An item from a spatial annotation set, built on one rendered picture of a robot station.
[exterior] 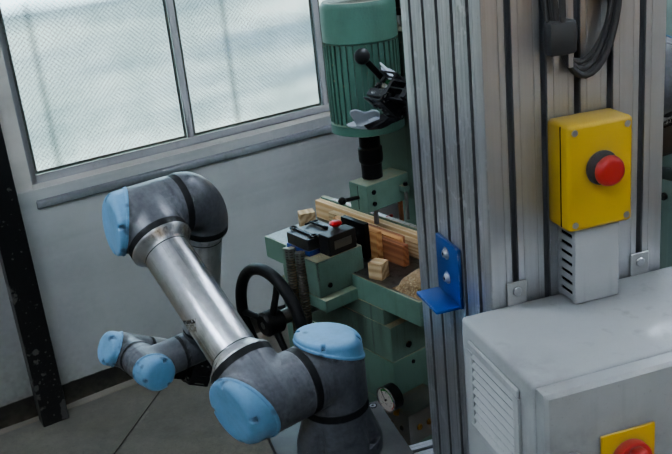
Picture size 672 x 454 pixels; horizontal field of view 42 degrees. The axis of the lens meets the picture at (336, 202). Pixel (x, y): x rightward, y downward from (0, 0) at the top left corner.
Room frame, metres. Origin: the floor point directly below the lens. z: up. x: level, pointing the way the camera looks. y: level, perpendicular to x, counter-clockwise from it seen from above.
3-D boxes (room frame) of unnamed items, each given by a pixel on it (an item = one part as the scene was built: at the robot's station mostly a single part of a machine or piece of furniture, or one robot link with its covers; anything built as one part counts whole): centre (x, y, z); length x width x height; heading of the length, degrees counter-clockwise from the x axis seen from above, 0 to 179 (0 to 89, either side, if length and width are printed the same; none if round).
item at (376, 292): (1.97, -0.02, 0.87); 0.61 x 0.30 x 0.06; 36
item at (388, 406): (1.72, -0.08, 0.65); 0.06 x 0.04 x 0.08; 36
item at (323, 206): (2.04, -0.13, 0.93); 0.60 x 0.02 x 0.05; 36
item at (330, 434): (1.33, 0.04, 0.87); 0.15 x 0.15 x 0.10
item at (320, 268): (1.92, 0.04, 0.92); 0.15 x 0.13 x 0.09; 36
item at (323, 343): (1.32, 0.04, 0.98); 0.13 x 0.12 x 0.14; 126
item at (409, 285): (1.78, -0.19, 0.92); 0.14 x 0.09 x 0.04; 126
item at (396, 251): (1.99, -0.08, 0.93); 0.25 x 0.02 x 0.05; 36
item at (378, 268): (1.84, -0.08, 0.92); 0.04 x 0.03 x 0.04; 55
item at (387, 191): (2.06, -0.11, 1.03); 0.14 x 0.07 x 0.09; 126
